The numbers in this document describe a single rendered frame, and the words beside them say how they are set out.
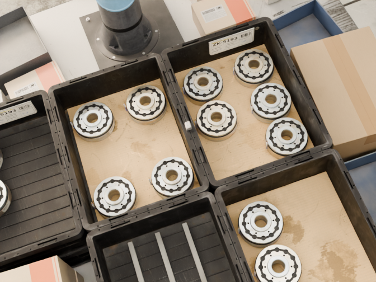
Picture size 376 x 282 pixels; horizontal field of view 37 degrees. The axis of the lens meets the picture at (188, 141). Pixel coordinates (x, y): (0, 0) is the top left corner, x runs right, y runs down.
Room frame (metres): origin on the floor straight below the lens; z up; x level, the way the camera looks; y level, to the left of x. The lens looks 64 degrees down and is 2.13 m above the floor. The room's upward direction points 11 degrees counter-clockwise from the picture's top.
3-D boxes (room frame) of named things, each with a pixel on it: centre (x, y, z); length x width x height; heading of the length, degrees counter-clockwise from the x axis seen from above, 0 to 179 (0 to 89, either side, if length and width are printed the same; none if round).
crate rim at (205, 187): (0.63, 0.15, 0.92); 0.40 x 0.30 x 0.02; 9
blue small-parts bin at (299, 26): (0.94, -0.38, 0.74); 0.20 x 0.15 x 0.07; 109
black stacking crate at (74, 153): (0.63, 0.15, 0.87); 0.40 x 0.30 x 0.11; 9
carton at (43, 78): (0.91, 0.39, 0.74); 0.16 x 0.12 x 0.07; 108
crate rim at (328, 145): (0.67, -0.15, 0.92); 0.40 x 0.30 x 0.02; 9
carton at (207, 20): (1.06, -0.17, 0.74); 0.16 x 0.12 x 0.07; 101
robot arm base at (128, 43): (1.05, 0.12, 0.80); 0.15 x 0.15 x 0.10
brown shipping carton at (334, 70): (0.69, -0.44, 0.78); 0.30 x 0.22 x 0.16; 6
